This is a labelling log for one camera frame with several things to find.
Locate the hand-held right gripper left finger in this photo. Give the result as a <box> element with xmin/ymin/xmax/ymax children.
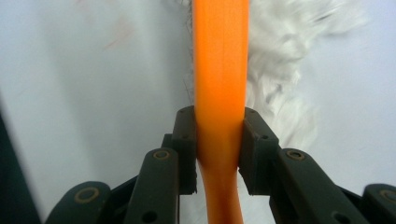
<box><xmin>161</xmin><ymin>105</ymin><xmax>199</xmax><ymax>196</ymax></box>

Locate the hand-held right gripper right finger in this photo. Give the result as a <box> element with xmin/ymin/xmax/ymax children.
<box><xmin>237</xmin><ymin>106</ymin><xmax>281</xmax><ymax>197</ymax></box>

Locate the orange brush with grey bristles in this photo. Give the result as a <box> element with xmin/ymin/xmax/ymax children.
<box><xmin>184</xmin><ymin>0</ymin><xmax>250</xmax><ymax>224</ymax></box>

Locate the group of white tissues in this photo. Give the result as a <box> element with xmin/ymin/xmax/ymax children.
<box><xmin>180</xmin><ymin>0</ymin><xmax>369</xmax><ymax>154</ymax></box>

